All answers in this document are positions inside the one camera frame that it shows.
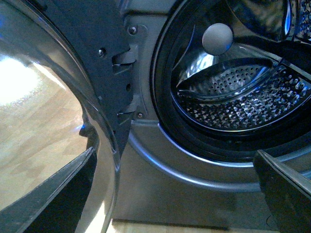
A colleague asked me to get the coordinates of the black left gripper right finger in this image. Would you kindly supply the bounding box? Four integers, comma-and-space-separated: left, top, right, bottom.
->
253, 150, 311, 233

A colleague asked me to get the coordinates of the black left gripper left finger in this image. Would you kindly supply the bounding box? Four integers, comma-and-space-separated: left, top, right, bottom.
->
0, 148, 97, 233

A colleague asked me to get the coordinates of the washing machine door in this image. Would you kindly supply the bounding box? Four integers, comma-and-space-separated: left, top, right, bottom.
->
0, 0, 132, 233

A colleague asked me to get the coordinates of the silver front-load washing machine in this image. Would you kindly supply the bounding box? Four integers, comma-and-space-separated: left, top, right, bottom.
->
113, 0, 311, 230

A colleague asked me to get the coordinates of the black rubber door gasket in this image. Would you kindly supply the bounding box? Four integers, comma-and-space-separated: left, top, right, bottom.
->
152, 0, 311, 162

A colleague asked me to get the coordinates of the steel perforated drum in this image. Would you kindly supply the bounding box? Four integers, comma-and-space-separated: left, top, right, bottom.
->
171, 0, 311, 133

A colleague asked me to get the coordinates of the grey round drum hub cap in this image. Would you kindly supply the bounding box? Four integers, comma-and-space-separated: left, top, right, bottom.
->
202, 23, 234, 56

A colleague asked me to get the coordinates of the grey metal door hinge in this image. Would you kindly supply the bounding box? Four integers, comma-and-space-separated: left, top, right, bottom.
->
112, 24, 148, 119

